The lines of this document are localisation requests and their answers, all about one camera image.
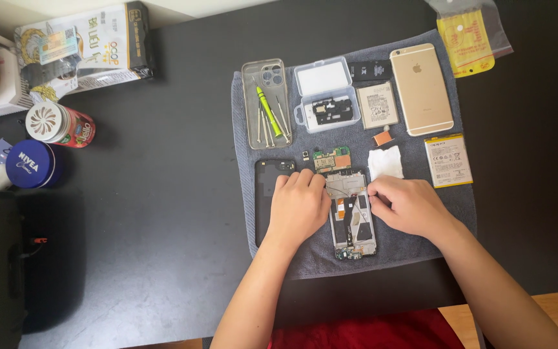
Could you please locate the gold smartphone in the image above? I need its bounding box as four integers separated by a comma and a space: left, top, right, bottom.
389, 42, 455, 138

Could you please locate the holographic card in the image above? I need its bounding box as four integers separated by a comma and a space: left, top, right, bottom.
36, 39, 80, 67

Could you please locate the white folded tissue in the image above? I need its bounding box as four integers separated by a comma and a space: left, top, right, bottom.
367, 145, 405, 181

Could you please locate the dark plastic pouch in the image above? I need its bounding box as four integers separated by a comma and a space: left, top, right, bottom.
19, 57, 79, 91

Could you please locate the red can with white lid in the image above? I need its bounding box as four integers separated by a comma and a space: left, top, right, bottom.
24, 100, 97, 149

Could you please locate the black phone battery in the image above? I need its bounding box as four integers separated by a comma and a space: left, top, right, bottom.
348, 58, 394, 82

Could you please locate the white box device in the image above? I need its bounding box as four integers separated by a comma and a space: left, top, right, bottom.
0, 19, 35, 125

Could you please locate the black phone back cover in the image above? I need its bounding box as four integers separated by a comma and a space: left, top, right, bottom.
254, 158, 297, 248

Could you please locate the person's left hand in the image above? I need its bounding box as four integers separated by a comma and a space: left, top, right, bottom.
266, 169, 332, 246

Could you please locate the black phone cover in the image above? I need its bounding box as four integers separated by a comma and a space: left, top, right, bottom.
311, 96, 355, 126
254, 158, 297, 248

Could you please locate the small copper foil piece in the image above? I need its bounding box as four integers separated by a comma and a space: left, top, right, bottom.
372, 126, 394, 147

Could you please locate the person's right hand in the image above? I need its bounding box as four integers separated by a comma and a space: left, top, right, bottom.
367, 175, 455, 241

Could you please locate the clear plastic parts box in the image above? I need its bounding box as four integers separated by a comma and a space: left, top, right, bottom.
292, 55, 361, 135

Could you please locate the clear phone case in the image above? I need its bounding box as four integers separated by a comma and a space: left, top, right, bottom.
241, 58, 293, 150

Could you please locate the grey towel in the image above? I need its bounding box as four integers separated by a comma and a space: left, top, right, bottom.
231, 29, 478, 281

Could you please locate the green handled screwdriver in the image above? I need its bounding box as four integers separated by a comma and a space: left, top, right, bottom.
252, 76, 284, 139

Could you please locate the person's red clothing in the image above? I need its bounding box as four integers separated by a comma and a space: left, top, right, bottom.
266, 308, 467, 349

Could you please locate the black phone inner cover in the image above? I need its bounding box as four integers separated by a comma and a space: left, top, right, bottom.
311, 96, 355, 126

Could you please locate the yellow zip bag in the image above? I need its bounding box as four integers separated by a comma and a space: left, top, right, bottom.
426, 0, 514, 79

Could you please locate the grey label phone battery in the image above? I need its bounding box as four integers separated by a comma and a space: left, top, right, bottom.
355, 81, 400, 131

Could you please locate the black cable with orange plug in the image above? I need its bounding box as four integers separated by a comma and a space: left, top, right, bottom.
19, 236, 48, 259

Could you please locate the green phone circuit board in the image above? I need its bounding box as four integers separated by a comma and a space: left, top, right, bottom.
312, 145, 352, 175

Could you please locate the blue cream tin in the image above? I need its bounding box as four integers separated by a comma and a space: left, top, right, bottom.
5, 139, 60, 190

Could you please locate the silver phone frame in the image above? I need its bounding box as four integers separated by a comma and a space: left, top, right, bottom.
325, 168, 378, 261

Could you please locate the white yellow-edged phone battery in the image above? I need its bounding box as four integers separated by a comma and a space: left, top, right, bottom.
423, 133, 474, 189

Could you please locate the white printed carton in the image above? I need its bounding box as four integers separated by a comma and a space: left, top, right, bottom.
14, 0, 157, 103

